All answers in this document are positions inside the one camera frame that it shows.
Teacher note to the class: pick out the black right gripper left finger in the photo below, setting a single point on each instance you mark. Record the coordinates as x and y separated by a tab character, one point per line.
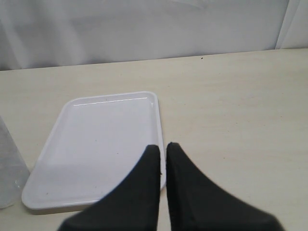
133	205

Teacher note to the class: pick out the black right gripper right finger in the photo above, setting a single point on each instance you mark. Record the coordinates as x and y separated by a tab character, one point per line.
197	204

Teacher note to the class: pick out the clear plastic container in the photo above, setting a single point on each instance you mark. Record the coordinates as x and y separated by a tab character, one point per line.
13	169

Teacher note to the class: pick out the white plastic tray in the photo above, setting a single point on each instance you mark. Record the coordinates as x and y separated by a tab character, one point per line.
94	143

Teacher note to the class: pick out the white backdrop curtain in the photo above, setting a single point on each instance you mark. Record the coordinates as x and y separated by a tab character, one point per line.
46	33

